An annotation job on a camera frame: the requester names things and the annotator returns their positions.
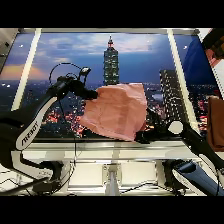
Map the heap of clothes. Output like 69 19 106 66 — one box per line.
200 28 224 69

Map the brown garment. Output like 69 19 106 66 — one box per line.
206 95 224 153

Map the black cable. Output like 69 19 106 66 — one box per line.
48 62 83 101

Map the pink garment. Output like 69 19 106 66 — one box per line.
79 82 149 143

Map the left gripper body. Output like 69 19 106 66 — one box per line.
73 80 100 101

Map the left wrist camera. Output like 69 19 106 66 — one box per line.
77 66 92 84

